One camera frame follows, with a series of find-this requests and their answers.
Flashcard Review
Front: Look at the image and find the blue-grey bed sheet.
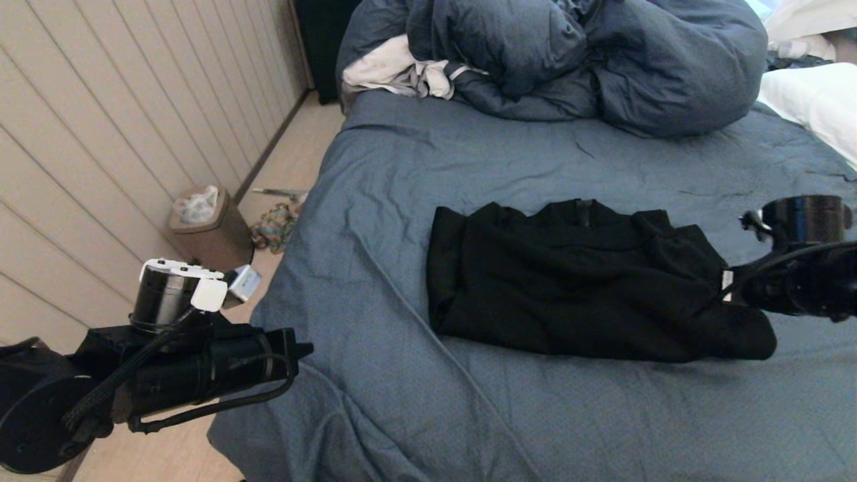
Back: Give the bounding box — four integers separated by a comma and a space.
207, 89, 857, 482

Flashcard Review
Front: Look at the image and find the white crumpled cloth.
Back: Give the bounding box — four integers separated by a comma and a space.
342, 35, 488, 101

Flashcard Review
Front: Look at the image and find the black bedside cabinet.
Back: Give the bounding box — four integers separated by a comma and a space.
293, 0, 364, 106

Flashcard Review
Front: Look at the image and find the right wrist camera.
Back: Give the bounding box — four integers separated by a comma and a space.
740, 209, 768, 243

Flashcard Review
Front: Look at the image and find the white bedding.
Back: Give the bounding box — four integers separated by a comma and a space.
763, 0, 857, 61

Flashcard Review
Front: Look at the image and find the white pillow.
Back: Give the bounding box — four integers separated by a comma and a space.
757, 62, 857, 169

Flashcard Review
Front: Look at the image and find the clear plastic bin bag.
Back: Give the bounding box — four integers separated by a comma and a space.
175, 185, 220, 225

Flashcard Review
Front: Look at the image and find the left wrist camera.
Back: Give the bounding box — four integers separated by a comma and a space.
225, 264, 263, 309

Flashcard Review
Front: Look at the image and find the black garment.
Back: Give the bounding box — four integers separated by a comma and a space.
426, 198, 779, 364

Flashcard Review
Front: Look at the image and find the multicoloured cloth bundle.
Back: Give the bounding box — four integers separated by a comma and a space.
250, 201, 307, 254

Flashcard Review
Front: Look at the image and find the black cable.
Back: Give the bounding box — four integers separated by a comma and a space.
127, 351, 297, 434

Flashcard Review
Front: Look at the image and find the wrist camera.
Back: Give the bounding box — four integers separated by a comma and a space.
225, 264, 263, 309
740, 209, 768, 243

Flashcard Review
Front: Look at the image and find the brown waste bin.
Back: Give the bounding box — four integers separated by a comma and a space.
167, 185, 256, 273

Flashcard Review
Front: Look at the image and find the blue-grey duvet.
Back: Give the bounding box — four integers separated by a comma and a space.
336, 0, 769, 140

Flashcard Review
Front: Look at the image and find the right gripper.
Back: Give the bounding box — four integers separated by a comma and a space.
734, 249, 857, 322

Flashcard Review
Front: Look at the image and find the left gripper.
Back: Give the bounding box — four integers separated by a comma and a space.
126, 327, 314, 424

